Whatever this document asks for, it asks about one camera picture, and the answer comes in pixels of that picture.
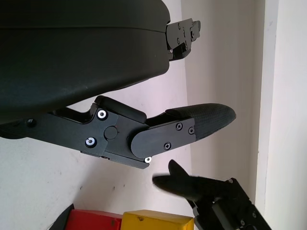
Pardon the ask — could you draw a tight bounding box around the yellow wooden cube block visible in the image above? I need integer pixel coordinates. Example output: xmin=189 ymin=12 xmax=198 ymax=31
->
xmin=121 ymin=209 xmax=194 ymax=230

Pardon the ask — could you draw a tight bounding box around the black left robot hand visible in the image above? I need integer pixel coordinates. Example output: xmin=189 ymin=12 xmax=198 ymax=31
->
xmin=0 ymin=0 xmax=238 ymax=171

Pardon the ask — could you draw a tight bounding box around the white wall moulding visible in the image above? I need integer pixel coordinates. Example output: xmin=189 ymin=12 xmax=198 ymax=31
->
xmin=254 ymin=0 xmax=307 ymax=230

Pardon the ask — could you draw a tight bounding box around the red wooden cube block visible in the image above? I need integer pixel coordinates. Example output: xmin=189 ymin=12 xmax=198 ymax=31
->
xmin=68 ymin=209 xmax=124 ymax=230

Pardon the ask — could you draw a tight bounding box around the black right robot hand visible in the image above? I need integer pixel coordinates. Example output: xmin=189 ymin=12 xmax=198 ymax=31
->
xmin=152 ymin=159 xmax=272 ymax=230

